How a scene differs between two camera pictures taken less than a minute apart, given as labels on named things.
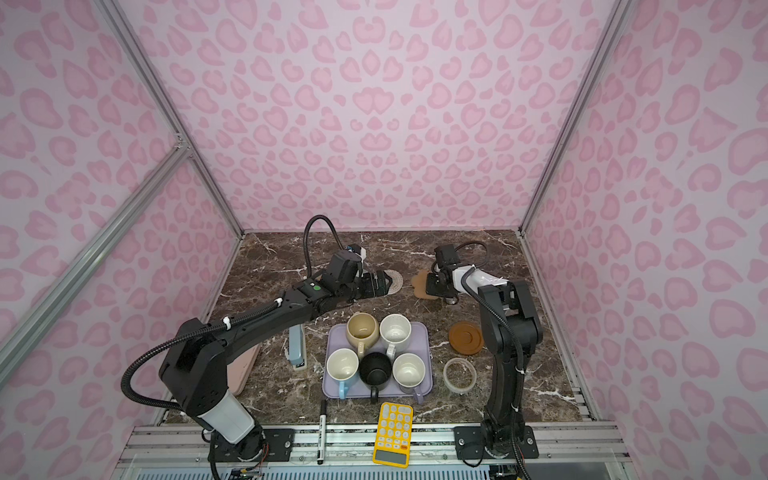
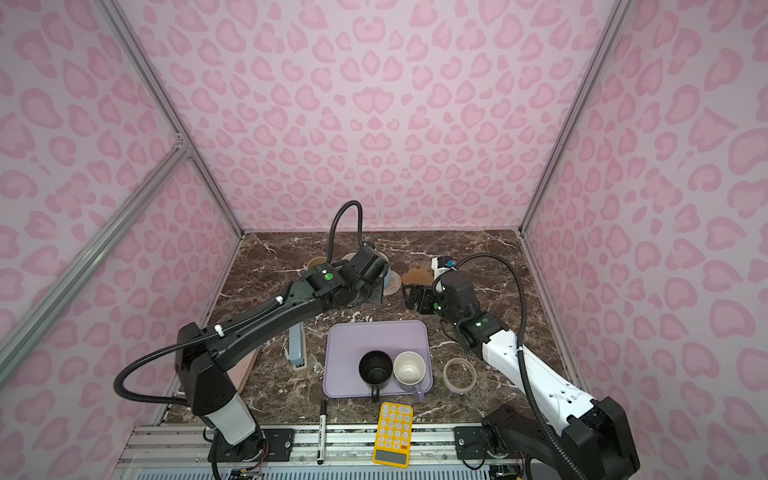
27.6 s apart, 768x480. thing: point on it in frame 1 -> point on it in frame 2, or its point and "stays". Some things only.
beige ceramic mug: x=362 y=330 -> x=317 y=261
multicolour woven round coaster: x=397 y=282 stays
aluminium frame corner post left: x=162 y=98 stays
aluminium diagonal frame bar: x=19 y=333 stays
